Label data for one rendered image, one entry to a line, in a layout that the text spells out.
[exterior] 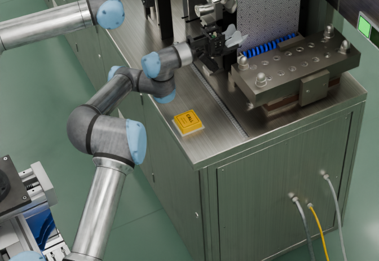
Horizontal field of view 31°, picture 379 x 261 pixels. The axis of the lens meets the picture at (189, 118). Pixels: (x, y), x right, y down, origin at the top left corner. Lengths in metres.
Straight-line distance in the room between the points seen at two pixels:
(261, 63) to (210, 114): 0.24
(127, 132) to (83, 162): 1.57
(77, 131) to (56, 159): 1.56
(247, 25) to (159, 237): 1.20
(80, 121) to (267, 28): 0.75
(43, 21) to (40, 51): 2.20
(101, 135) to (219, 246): 0.89
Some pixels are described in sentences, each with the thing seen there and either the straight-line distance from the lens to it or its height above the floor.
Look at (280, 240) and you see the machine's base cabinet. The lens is 2.82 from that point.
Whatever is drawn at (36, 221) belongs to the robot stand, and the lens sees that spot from 2.38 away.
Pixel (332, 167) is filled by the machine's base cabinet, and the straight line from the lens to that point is 2.62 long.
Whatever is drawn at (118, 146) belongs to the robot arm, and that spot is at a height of 1.18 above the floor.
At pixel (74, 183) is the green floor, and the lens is 3.34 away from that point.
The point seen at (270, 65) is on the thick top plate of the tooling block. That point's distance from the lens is 2.28.
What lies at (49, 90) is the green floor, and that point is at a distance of 3.81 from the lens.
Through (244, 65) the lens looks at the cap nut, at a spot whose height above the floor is 1.05.
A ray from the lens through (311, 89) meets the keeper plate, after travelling 2.28.
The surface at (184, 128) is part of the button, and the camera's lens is 2.23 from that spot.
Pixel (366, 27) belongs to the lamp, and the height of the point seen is 1.19.
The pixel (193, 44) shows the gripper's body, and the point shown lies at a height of 1.15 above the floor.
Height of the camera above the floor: 2.56
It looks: 47 degrees down
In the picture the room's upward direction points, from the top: 5 degrees counter-clockwise
